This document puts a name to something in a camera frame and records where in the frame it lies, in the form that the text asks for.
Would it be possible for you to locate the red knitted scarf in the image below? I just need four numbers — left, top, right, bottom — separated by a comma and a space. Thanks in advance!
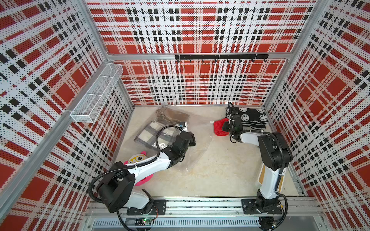
214, 118, 229, 137

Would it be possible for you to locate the black smiley face scarf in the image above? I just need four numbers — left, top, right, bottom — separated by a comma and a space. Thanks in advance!
235, 107, 268, 130

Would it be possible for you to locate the clear plastic vacuum bag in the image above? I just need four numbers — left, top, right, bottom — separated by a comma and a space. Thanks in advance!
134, 104, 214, 173

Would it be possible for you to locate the brown plaid scarf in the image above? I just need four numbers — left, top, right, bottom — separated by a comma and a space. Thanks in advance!
156, 105, 190, 125

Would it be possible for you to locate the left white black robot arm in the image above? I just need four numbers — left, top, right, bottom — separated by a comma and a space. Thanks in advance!
87, 122, 196, 215

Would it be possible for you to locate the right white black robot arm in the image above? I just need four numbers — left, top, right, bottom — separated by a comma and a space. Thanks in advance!
223, 114, 293, 204

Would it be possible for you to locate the cream grey plaid scarf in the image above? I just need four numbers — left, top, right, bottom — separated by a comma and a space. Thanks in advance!
134, 120, 179, 150

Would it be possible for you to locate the pink panda toy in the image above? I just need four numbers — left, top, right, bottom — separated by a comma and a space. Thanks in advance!
124, 151, 153, 186

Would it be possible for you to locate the wooden board with blue print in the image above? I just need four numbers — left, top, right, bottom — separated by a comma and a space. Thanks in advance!
255, 164, 286, 193

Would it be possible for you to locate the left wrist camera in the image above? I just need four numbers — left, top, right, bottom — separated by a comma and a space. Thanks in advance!
178, 121, 188, 131

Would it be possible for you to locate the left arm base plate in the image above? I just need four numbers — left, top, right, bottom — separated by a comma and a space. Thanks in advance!
126, 199, 167, 216

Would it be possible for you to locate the aluminium front rail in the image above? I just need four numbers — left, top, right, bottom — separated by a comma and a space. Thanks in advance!
82, 196, 330, 231

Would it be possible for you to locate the black wall hook rail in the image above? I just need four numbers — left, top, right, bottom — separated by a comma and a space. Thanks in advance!
174, 54, 269, 61

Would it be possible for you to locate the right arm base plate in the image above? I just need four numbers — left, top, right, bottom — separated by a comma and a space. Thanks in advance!
241, 197, 283, 215

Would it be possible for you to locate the white wire mesh basket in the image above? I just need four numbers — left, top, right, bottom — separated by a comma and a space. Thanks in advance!
70, 64, 123, 123

